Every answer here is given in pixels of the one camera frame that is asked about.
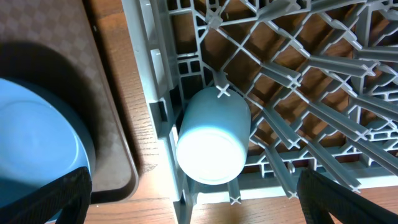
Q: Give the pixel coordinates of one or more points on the grey dishwasher rack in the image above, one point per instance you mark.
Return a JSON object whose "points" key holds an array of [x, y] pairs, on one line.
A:
{"points": [[319, 77]]}

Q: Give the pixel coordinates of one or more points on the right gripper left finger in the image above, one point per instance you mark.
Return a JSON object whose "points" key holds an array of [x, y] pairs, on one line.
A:
{"points": [[69, 197]]}

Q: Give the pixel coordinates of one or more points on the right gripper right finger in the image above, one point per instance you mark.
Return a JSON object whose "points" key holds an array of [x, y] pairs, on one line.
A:
{"points": [[322, 199]]}

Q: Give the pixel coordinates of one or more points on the brown serving tray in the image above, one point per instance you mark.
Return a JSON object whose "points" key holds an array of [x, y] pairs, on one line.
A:
{"points": [[54, 44]]}

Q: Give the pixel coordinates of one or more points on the large blue plate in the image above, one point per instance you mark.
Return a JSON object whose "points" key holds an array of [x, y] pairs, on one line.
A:
{"points": [[42, 139]]}

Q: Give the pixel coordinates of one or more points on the light blue plastic cup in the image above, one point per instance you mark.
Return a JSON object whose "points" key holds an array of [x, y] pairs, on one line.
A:
{"points": [[213, 141]]}

